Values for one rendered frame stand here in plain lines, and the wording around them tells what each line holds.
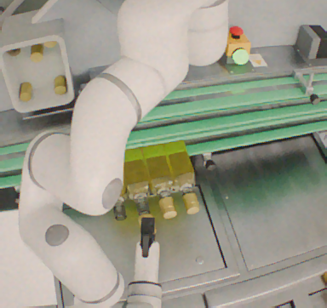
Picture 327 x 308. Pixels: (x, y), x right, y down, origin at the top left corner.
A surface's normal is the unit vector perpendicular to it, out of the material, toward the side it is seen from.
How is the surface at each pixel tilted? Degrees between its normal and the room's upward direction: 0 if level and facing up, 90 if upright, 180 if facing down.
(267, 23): 0
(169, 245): 90
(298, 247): 90
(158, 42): 2
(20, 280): 90
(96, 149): 56
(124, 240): 90
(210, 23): 6
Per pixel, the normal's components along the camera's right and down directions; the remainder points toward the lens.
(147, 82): 0.55, -0.06
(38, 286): 0.00, -0.65
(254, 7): 0.22, 0.74
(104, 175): 0.70, 0.11
